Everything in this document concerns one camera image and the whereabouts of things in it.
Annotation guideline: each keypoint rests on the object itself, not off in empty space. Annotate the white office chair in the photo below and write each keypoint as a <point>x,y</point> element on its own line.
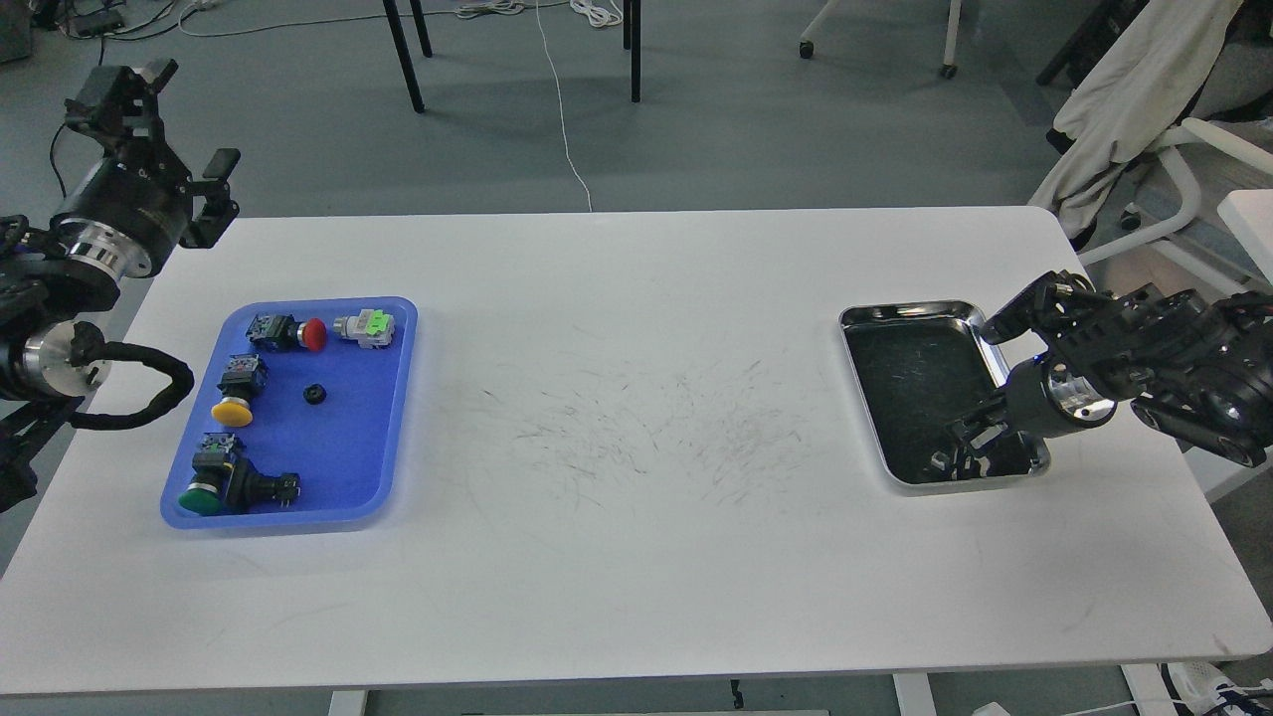
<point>1183,179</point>

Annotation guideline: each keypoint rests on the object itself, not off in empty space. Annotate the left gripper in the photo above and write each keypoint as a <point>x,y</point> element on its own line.
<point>137,205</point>

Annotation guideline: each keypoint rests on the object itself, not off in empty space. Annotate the yellow push button switch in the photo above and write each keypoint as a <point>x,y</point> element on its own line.
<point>242,381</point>

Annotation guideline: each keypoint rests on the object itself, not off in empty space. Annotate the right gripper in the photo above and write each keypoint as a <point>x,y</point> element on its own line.
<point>1042,398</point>

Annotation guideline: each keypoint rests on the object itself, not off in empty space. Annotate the green push button switch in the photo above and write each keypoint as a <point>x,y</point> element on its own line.
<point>214,464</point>

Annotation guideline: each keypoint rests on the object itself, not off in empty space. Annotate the green and grey switch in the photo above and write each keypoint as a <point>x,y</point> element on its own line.
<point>369,328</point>

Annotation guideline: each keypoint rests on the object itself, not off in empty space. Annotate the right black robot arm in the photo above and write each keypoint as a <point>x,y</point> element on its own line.
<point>1195,371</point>

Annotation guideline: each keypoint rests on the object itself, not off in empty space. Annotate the small black gear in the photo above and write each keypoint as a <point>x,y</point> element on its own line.
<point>314,394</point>

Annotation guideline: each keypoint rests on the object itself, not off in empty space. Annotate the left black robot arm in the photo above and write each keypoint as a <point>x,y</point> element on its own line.
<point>52,358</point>

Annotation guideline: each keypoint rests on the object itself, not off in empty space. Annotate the black selector switch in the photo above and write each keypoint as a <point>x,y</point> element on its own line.
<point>248,487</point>

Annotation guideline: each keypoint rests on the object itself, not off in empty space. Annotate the blue plastic tray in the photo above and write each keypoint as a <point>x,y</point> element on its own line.
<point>343,449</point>

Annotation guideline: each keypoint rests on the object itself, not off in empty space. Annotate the red push button switch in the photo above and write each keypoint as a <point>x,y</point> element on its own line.
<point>280,333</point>

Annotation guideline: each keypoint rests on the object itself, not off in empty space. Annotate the black table legs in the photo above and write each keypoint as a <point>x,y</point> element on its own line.
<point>629,12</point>

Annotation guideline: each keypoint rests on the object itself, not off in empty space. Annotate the steel tray with black mat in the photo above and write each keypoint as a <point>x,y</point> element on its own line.
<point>918,365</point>

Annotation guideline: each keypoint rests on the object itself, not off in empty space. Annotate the beige cloth on chair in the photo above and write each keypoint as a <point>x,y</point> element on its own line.
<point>1136,91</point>

